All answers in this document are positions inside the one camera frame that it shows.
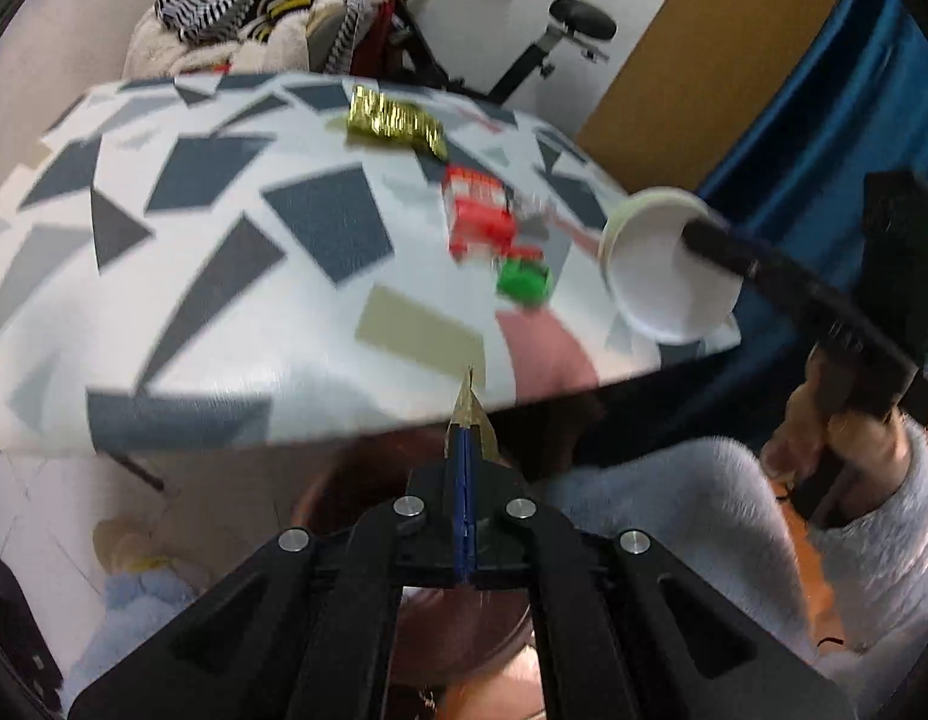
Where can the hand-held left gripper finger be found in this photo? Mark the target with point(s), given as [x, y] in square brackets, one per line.
[458, 510]
[471, 510]

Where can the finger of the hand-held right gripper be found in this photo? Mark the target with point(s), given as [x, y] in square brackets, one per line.
[756, 270]

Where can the green and gold packet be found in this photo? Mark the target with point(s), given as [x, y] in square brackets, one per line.
[471, 420]

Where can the beige paper cup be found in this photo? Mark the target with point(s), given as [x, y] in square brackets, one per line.
[659, 277]

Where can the brown round bin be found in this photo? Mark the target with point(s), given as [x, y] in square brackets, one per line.
[464, 645]

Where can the small green packet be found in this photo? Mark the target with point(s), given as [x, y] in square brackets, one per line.
[522, 283]

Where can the clear plastic wrapper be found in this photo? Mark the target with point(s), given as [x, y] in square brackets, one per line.
[529, 214]

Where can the red and white box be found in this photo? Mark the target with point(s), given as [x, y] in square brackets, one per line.
[475, 225]

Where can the gold foil wrapper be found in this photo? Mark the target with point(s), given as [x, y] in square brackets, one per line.
[393, 124]

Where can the person's right forearm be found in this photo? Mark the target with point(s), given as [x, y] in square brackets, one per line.
[892, 555]

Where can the person's right hand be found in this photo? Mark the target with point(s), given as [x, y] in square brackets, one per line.
[798, 427]

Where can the blue curtain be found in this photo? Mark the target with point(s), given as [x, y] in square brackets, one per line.
[809, 127]

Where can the person's fleece clad leg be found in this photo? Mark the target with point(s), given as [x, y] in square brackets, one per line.
[681, 510]

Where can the wooden door panel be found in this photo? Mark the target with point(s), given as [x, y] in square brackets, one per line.
[719, 52]

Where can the geometric patterned table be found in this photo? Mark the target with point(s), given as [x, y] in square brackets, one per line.
[209, 330]

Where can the black exercise bike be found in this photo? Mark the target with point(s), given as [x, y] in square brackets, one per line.
[580, 15]

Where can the cream cloth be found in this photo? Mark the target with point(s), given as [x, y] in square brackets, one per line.
[126, 540]

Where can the light blue cloth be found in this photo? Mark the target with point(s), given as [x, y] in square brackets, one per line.
[134, 615]

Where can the red cloth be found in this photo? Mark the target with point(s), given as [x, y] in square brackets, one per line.
[374, 37]

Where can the dark jacket with yellow stripes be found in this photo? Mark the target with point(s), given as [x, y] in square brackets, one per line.
[284, 4]

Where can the white fleece blanket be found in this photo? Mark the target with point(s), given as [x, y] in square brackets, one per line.
[171, 52]

